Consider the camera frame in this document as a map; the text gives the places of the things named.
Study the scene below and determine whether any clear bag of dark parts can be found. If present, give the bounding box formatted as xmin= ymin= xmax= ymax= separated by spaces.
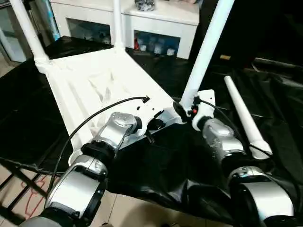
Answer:
xmin=134 ymin=0 xmax=156 ymax=12

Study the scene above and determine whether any red floor cable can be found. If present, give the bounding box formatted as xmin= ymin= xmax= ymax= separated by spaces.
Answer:
xmin=25 ymin=174 xmax=47 ymax=215

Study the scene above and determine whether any black plastic mat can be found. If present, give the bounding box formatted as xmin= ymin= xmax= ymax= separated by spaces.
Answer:
xmin=0 ymin=35 xmax=303 ymax=227

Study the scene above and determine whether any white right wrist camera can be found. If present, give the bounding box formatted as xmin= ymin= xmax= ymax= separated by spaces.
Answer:
xmin=192 ymin=89 xmax=216 ymax=131

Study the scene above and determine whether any white sideboard cabinet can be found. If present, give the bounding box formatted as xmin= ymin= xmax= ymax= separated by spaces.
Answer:
xmin=51 ymin=0 xmax=200 ymax=60

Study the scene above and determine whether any glass door metal frame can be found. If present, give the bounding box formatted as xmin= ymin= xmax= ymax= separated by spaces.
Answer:
xmin=0 ymin=4 xmax=27 ymax=62

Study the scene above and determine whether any white plastic table top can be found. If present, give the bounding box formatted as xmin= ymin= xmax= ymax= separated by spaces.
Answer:
xmin=35 ymin=46 xmax=190 ymax=168

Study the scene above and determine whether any blue printed panel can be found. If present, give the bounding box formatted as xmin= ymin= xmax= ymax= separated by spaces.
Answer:
xmin=42 ymin=0 xmax=60 ymax=43

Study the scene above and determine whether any white plastic table leg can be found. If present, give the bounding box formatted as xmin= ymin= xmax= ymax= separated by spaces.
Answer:
xmin=113 ymin=0 xmax=125 ymax=52
xmin=179 ymin=0 xmax=235 ymax=112
xmin=223 ymin=75 xmax=273 ymax=159
xmin=9 ymin=0 xmax=52 ymax=73

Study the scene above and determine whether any black backdrop cloth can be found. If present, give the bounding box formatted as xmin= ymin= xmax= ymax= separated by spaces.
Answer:
xmin=189 ymin=0 xmax=303 ymax=63

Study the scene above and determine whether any black folding stand frame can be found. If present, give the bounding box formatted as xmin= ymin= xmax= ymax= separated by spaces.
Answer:
xmin=0 ymin=158 xmax=50 ymax=220

